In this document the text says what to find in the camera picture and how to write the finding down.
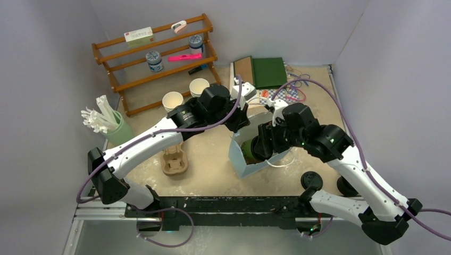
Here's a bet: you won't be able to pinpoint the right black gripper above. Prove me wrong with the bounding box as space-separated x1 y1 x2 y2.
256 116 306 158

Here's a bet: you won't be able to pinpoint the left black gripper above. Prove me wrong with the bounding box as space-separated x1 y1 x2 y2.
207 96 250 133

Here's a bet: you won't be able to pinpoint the white cup stack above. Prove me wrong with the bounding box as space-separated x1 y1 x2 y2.
162 91 184 112
189 78 210 97

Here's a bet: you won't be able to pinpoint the green paper cup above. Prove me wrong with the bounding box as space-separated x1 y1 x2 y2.
240 139 257 164

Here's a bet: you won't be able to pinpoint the light blue paper bag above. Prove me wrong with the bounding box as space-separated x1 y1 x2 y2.
228 99 291 179

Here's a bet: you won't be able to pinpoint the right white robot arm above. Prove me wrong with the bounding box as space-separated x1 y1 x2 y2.
251 103 422 245

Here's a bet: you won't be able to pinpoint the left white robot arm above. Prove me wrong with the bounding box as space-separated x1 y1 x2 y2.
87 82 256 217

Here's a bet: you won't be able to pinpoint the black blue marker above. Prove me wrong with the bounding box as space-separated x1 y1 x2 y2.
188 64 208 75

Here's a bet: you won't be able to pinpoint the checkered patterned paper bag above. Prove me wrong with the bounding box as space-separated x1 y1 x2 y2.
258 86 306 104

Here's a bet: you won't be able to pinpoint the pink marker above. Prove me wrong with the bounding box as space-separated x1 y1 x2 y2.
168 53 203 62

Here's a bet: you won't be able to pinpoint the black cup lid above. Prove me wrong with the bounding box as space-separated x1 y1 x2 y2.
300 171 323 190

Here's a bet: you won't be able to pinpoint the green paper bag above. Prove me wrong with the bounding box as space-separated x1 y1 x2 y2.
253 57 287 89

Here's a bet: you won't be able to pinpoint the right blue white jar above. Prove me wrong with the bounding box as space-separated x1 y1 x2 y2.
188 35 204 55

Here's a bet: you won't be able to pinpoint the blue white jar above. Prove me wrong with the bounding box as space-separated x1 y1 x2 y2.
146 50 164 72
188 35 204 55

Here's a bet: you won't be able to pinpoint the wooden shelf rack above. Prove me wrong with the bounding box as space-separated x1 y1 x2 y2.
92 13 221 116

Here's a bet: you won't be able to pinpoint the brown pulp cup carrier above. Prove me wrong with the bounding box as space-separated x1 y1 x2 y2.
160 144 188 176

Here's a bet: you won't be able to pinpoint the left blue white jar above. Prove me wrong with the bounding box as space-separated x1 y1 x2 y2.
146 50 164 72

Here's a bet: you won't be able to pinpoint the stacked black cup lids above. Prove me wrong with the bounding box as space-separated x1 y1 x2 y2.
337 176 359 197

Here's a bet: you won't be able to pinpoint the pink white stapler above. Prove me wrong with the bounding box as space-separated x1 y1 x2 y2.
171 20 187 35

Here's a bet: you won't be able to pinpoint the green straw holder cup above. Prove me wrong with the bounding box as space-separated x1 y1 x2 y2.
103 110 136 146

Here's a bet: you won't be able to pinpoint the white green box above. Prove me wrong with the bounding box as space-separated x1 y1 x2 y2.
124 27 155 48

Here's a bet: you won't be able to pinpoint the white wrapped straws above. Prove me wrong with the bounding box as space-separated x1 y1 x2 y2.
80 95 120 134

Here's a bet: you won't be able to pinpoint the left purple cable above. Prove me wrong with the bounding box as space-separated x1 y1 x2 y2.
76 74 244 248

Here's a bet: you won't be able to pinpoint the purple cable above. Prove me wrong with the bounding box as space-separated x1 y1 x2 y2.
271 78 451 242
76 74 244 248

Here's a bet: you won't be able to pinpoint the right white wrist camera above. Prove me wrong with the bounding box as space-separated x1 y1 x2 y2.
265 99 288 126

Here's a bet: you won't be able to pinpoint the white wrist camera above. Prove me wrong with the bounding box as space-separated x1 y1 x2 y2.
230 77 257 103
265 99 288 126

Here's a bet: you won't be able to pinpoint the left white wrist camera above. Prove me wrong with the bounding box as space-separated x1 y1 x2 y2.
230 77 257 103

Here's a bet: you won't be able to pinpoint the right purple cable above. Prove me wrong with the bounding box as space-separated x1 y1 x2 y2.
271 78 451 242

